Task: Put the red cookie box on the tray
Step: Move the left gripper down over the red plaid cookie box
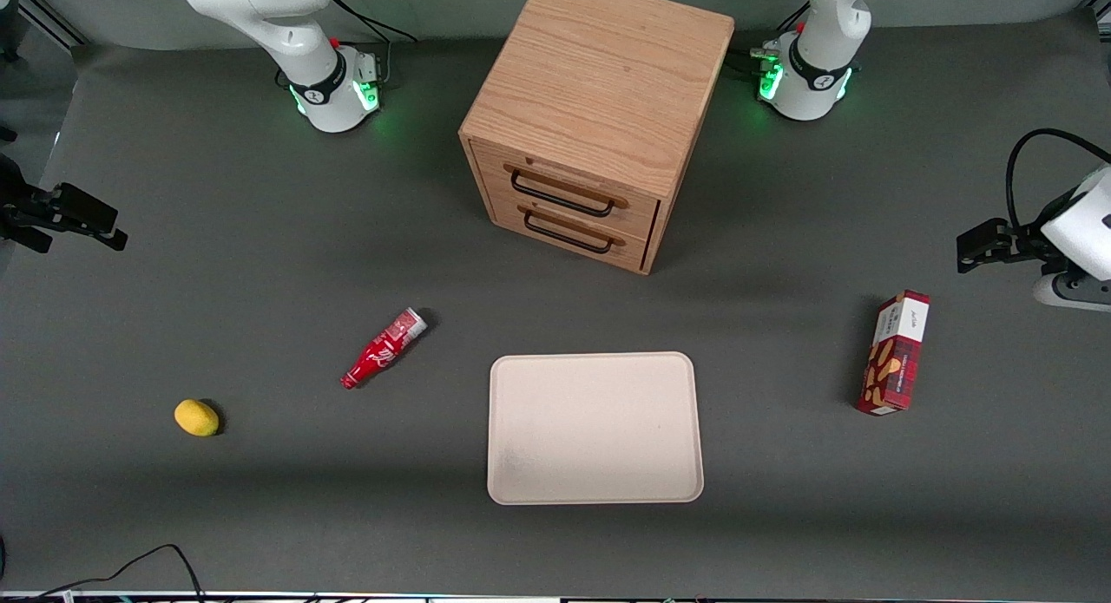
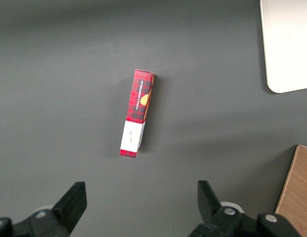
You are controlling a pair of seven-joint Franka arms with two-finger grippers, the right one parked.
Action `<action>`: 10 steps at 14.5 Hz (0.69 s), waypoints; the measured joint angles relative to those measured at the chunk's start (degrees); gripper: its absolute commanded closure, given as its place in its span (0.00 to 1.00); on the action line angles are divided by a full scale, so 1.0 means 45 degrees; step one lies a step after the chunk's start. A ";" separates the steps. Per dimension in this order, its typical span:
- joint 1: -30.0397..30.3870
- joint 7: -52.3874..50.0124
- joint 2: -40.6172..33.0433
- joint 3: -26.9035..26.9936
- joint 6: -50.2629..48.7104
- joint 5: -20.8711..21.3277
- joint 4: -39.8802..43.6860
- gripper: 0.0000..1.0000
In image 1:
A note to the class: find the beige rectangular tray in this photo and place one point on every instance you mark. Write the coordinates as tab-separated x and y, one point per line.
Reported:
594	429

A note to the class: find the aluminium frame rail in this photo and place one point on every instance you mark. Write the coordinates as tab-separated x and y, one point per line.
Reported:
52	17

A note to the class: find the wooden drawer front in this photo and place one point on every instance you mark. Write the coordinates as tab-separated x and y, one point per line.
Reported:
632	252
638	211

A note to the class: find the yellow lemon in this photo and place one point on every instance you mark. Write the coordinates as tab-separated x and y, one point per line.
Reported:
196	417

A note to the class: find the red soda bottle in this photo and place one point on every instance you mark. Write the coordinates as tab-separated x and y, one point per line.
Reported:
382	350

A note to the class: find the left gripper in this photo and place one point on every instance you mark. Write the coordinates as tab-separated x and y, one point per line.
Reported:
1029	239

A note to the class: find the red plaid cookie box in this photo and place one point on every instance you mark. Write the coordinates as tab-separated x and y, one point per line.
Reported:
894	360

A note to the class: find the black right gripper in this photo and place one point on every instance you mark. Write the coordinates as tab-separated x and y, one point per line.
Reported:
19	211

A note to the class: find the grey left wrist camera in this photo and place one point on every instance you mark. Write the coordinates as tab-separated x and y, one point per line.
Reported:
1072	292

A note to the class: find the wooden drawer cabinet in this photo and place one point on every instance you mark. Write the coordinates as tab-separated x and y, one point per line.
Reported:
599	74

